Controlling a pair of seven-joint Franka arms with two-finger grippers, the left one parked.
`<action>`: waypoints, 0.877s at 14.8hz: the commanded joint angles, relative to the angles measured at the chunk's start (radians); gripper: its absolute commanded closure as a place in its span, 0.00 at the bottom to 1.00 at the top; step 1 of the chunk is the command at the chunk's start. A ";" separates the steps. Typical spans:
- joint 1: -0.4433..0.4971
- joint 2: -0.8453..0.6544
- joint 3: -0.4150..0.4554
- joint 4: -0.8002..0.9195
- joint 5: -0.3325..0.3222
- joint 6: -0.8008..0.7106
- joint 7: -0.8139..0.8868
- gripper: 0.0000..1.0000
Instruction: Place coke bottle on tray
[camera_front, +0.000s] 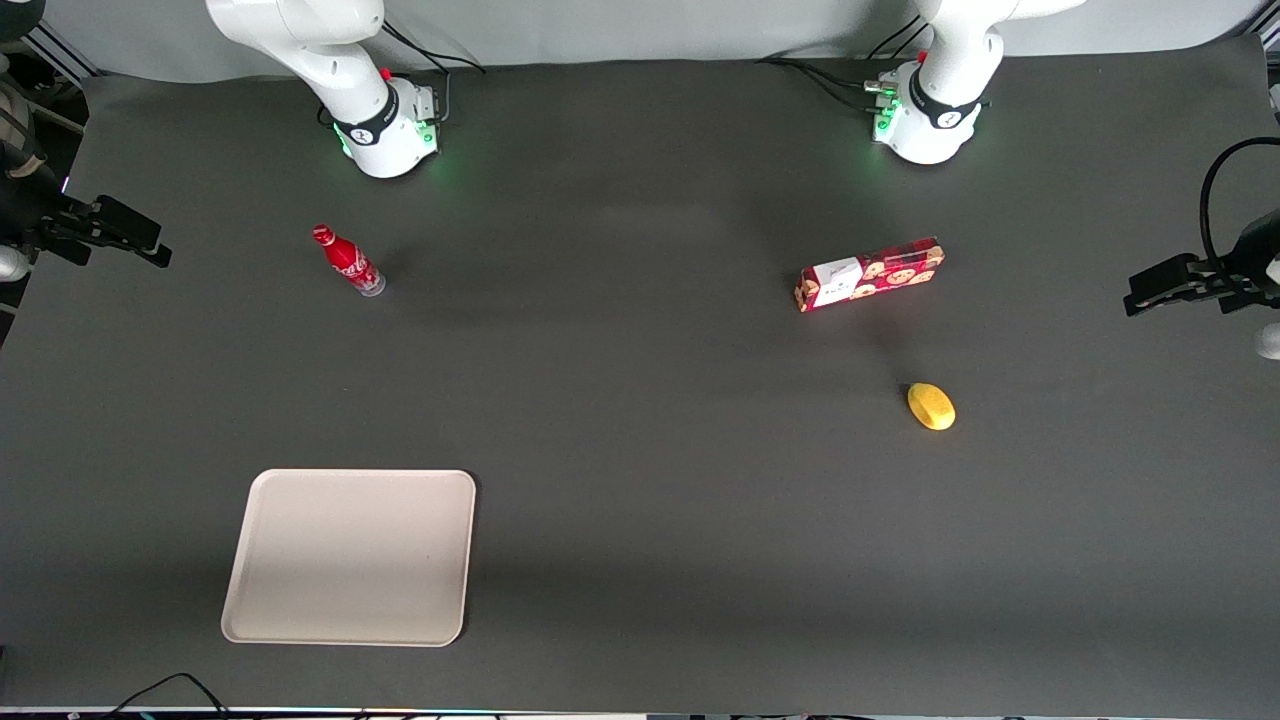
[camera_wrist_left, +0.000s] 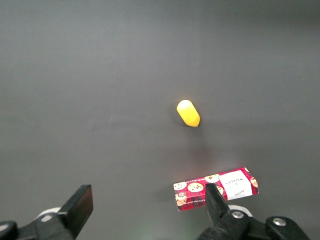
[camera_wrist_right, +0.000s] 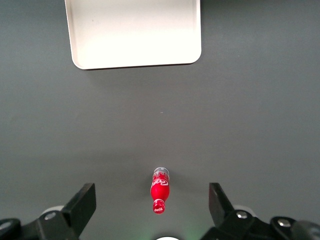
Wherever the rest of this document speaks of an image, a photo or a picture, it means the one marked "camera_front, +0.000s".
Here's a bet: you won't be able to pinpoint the black left gripper cable loop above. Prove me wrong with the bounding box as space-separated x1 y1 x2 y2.
1199 136 1280 267

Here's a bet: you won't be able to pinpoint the black cable at table edge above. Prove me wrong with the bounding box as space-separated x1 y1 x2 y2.
98 672 233 720

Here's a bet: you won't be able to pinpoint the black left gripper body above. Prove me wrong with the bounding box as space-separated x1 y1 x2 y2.
1214 209 1280 314

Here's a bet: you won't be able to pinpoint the red cookie box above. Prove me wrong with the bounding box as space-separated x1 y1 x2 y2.
794 236 946 314

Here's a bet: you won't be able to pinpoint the black left arm base cables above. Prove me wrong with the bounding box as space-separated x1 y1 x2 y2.
757 14 927 117

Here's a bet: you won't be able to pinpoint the yellow lemon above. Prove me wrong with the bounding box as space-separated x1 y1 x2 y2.
906 382 957 432

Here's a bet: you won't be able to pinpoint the aluminium frame bar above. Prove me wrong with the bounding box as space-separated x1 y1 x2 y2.
18 20 103 83

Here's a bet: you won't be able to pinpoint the black right arm base cables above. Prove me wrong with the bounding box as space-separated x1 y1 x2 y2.
380 20 488 126

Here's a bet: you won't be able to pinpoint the beige plastic tray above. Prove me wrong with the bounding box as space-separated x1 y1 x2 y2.
220 468 478 648

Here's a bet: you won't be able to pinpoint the dark grey table mat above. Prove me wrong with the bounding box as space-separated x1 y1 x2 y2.
0 35 1280 717

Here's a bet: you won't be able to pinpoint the black arm base cables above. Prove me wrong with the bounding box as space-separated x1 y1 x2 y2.
757 14 927 117
380 20 488 126

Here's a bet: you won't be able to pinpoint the red coke bottle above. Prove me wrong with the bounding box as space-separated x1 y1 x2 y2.
312 224 387 299

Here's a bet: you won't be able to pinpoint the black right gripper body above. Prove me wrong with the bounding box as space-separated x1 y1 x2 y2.
0 180 98 266

